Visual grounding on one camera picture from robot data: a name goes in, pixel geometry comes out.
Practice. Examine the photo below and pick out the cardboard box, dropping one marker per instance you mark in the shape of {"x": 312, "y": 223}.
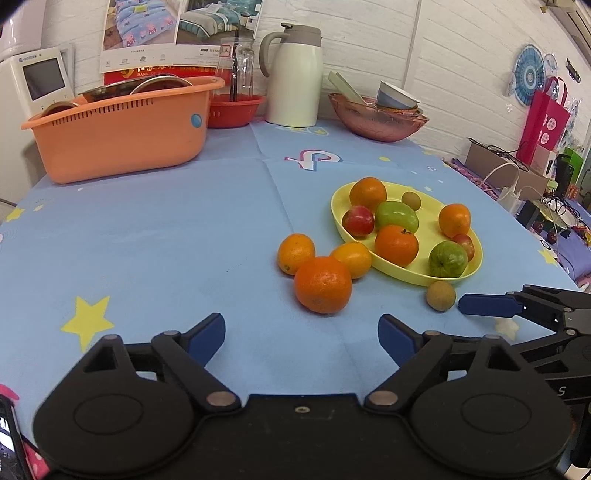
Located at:
{"x": 480, "y": 159}

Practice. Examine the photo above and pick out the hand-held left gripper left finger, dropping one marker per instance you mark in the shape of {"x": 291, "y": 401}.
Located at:
{"x": 207, "y": 334}

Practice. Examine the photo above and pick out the orange with pointed top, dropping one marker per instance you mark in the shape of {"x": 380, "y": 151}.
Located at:
{"x": 455, "y": 220}

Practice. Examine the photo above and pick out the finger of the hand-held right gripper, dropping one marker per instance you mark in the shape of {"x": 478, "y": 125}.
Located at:
{"x": 485, "y": 305}
{"x": 554, "y": 346}

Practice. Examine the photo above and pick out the brown bowl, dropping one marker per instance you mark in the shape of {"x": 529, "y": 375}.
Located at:
{"x": 57, "y": 108}

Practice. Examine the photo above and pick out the red plastic basket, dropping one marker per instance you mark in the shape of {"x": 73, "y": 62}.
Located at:
{"x": 231, "y": 113}

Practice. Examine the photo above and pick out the white water purifier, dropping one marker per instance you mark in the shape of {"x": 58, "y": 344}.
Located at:
{"x": 25, "y": 37}

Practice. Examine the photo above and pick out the clear drinking glass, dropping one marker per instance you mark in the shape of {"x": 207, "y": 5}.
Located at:
{"x": 247, "y": 69}

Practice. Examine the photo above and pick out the orange plastic basket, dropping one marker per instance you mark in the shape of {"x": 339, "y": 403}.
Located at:
{"x": 124, "y": 138}

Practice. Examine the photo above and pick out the round green guava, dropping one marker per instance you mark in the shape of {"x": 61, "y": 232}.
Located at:
{"x": 447, "y": 259}

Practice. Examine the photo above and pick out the yellow plastic plate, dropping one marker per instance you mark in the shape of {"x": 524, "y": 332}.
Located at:
{"x": 429, "y": 226}

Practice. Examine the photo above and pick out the small yellowish orange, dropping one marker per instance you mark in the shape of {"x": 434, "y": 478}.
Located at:
{"x": 353, "y": 258}

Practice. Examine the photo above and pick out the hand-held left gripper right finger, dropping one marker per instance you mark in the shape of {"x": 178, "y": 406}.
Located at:
{"x": 395, "y": 337}

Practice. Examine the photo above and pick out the red gift bag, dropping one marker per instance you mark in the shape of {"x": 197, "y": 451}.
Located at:
{"x": 547, "y": 120}

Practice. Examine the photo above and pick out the white air conditioner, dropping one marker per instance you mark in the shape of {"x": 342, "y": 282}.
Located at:
{"x": 572, "y": 18}

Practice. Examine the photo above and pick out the red apple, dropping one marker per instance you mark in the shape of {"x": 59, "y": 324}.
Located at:
{"x": 465, "y": 244}
{"x": 358, "y": 221}

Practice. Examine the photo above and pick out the small blue fan decoration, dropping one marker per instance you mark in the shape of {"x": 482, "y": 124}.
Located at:
{"x": 550, "y": 64}

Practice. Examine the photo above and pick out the small brown round fruit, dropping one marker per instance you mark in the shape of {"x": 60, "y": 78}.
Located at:
{"x": 441, "y": 296}
{"x": 410, "y": 201}

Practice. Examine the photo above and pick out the white charger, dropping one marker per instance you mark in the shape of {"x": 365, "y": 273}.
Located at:
{"x": 510, "y": 199}

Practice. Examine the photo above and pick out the clear glass jar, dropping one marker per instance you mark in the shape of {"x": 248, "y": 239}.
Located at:
{"x": 224, "y": 69}

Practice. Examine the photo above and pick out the metal pan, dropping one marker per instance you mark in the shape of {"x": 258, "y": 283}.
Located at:
{"x": 111, "y": 92}

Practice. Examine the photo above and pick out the purple cloth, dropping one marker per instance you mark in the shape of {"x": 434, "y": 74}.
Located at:
{"x": 577, "y": 254}

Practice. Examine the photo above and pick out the wall poster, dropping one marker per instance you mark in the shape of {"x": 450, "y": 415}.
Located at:
{"x": 152, "y": 27}

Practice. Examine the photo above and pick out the orange with dark stem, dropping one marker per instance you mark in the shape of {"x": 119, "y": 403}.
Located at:
{"x": 396, "y": 245}

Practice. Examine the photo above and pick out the round orange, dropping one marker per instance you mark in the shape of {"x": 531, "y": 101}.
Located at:
{"x": 368, "y": 194}

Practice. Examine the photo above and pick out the black speaker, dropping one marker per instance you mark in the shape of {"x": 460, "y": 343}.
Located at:
{"x": 564, "y": 173}

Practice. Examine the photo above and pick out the large deep orange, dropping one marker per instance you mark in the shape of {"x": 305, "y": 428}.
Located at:
{"x": 323, "y": 285}

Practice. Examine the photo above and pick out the green bag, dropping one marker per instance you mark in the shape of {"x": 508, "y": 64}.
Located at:
{"x": 575, "y": 159}

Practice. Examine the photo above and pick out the blue round fan decoration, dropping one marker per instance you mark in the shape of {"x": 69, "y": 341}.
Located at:
{"x": 528, "y": 74}

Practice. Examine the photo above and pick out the oval green guava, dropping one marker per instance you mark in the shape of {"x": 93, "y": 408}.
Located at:
{"x": 397, "y": 216}

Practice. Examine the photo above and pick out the black box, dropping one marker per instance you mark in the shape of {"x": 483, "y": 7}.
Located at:
{"x": 528, "y": 213}

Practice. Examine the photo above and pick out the white thermos jug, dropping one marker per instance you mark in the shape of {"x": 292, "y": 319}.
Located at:
{"x": 295, "y": 83}

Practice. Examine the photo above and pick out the colourful patterned cloth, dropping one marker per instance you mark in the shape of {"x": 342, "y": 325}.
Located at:
{"x": 466, "y": 177}

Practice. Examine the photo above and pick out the white and blue bowl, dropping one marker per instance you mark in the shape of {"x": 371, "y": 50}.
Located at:
{"x": 397, "y": 96}

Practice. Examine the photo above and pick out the white appliance with screen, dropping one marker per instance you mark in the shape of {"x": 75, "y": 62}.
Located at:
{"x": 18, "y": 138}

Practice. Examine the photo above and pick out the metal pot lid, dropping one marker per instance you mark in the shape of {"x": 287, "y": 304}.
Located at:
{"x": 161, "y": 82}

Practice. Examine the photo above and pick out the pink glass bowl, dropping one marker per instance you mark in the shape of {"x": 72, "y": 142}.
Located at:
{"x": 374, "y": 124}

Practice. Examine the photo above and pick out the blue printed tablecloth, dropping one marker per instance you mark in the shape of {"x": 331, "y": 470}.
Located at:
{"x": 161, "y": 230}

